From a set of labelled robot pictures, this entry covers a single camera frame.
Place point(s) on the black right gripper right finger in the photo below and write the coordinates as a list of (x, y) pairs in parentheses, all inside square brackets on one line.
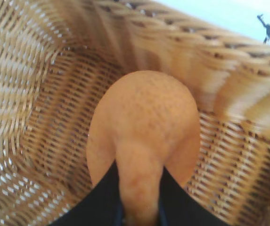
[(182, 207)]

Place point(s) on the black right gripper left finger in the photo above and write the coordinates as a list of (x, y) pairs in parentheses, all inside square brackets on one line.
[(97, 207)]

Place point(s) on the brown wicker basket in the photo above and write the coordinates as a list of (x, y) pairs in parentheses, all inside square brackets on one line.
[(54, 117)]

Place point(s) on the orange fruit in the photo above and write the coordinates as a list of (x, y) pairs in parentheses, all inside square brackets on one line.
[(144, 117)]

